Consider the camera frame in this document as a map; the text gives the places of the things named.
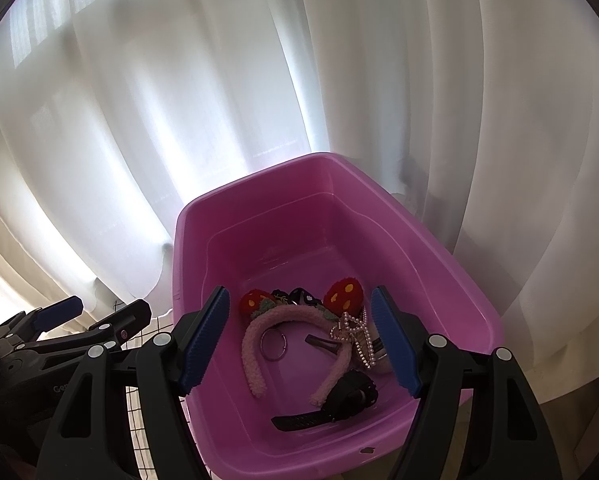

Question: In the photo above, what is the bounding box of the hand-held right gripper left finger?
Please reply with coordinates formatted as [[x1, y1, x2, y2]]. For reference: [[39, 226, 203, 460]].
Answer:
[[36, 285, 231, 480]]

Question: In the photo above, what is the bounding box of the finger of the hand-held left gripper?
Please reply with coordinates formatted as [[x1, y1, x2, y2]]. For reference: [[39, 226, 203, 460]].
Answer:
[[0, 296, 84, 346], [86, 299, 152, 350]]

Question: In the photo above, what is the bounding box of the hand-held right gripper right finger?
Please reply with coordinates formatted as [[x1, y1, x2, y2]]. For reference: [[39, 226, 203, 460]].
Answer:
[[370, 285, 563, 480]]

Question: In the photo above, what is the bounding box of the pearl hair claw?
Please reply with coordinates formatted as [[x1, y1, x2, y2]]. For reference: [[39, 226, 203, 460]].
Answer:
[[329, 311, 393, 372]]

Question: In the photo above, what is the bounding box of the small silver clasp bangle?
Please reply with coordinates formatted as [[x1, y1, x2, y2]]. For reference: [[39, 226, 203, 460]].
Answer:
[[259, 327, 286, 361]]

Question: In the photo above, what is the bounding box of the pink fuzzy flower headband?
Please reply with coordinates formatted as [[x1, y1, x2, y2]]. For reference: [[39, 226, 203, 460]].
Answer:
[[240, 280, 365, 407]]

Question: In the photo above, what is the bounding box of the pink plastic bin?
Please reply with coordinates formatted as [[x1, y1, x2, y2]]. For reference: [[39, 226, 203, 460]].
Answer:
[[172, 152, 505, 480]]

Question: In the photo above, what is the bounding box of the black wristwatch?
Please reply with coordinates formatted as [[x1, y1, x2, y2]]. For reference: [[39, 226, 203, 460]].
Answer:
[[270, 371, 379, 432]]

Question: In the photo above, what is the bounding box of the black hair clip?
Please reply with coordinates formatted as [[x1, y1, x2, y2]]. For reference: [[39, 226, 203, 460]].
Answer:
[[305, 334, 341, 353]]

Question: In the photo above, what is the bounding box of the black dotted hair accessory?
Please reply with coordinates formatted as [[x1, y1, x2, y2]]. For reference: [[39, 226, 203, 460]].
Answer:
[[270, 286, 325, 308]]

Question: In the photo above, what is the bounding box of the white black-grid tablecloth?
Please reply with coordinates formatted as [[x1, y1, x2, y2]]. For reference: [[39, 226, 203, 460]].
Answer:
[[112, 300, 200, 480]]

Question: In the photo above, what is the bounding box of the white curtain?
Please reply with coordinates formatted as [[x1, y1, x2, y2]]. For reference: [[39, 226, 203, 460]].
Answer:
[[0, 0, 599, 406]]

